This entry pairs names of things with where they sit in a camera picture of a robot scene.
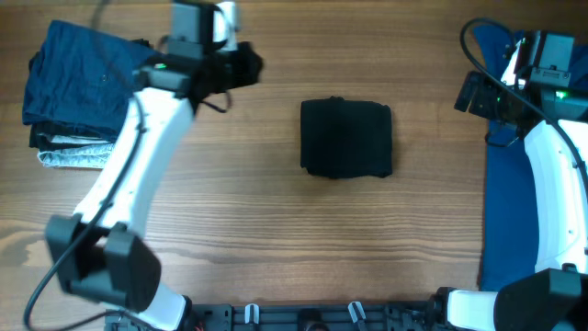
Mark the black polo shirt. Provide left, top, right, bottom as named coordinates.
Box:
left=300, top=97, right=392, bottom=179

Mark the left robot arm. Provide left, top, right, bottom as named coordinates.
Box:
left=45, top=41, right=263, bottom=330

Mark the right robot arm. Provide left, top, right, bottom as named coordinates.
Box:
left=442, top=72, right=587, bottom=330

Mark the folded navy blue shirt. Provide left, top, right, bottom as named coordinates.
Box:
left=22, top=20, right=156, bottom=142

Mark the folded light grey garment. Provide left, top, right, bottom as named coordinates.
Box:
left=29, top=133, right=114, bottom=169

